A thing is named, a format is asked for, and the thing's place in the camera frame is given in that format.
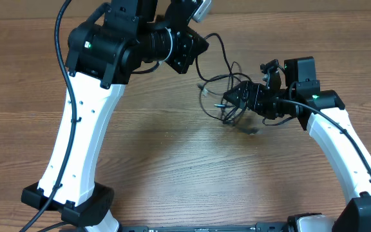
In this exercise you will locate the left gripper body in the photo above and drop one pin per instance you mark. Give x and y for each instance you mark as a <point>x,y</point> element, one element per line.
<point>180,55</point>

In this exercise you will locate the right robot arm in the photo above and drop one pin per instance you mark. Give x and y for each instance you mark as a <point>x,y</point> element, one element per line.
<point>293,90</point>

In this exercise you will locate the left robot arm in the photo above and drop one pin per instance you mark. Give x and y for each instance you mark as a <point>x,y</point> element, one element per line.
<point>104,51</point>

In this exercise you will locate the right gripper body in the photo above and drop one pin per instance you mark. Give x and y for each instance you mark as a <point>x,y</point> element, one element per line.
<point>266,102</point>

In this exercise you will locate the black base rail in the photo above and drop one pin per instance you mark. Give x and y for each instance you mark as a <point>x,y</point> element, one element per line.
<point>198,228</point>

